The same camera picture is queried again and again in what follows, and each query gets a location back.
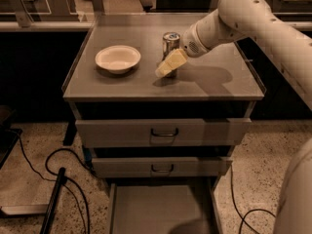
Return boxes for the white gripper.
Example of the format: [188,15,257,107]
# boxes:
[155,23,209,78]

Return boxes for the silver redbull can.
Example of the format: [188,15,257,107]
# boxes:
[163,32,180,77]

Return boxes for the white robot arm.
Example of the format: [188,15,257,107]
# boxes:
[156,0,312,234]

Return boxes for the grey drawer cabinet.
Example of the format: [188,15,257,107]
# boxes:
[61,13,267,234]

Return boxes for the top grey drawer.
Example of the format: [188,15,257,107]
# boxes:
[76,118,251,148]

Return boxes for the grey drawer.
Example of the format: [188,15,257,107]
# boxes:
[92,157,231,178]
[76,118,251,148]
[105,180,223,234]

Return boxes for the middle grey drawer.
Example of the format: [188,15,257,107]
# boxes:
[92,157,231,178]

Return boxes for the bottom grey drawer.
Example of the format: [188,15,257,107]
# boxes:
[105,180,223,234]

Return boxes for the white paper bowl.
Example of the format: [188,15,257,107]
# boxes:
[95,45,141,74]

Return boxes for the black bar on floor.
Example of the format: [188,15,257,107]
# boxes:
[40,168,65,234]

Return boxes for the dark tray left edge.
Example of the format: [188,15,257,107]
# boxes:
[0,129,22,170]

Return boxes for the black top drawer handle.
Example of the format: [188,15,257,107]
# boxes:
[150,128,179,137]

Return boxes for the black drawer handle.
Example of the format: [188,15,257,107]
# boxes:
[151,164,175,174]
[150,128,179,137]

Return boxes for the white horizontal rail pipe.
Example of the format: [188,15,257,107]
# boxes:
[0,20,312,33]

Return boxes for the black middle drawer handle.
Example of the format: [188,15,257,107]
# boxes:
[151,164,175,174]

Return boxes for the black cable right floor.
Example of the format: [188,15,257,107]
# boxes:
[229,166,277,234]

